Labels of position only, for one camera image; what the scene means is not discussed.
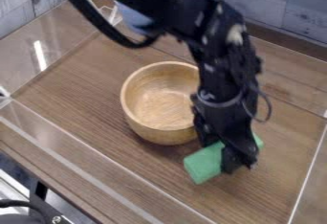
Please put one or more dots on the black table frame bracket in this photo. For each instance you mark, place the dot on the black table frame bracket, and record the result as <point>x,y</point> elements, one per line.
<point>58,210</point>

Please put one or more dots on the wooden bowl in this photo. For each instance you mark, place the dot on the wooden bowl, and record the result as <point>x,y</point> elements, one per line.
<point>155,99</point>

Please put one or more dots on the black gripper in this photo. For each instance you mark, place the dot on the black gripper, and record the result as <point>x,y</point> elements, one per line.
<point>226,107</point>

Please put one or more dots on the green foam block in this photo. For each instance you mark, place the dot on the green foam block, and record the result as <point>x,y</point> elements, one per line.
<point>203,164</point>

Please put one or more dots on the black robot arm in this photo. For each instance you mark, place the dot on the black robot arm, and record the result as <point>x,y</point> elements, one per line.
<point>212,29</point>

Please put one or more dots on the clear acrylic corner bracket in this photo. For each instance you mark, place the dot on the clear acrylic corner bracket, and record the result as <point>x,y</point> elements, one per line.
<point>107,9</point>

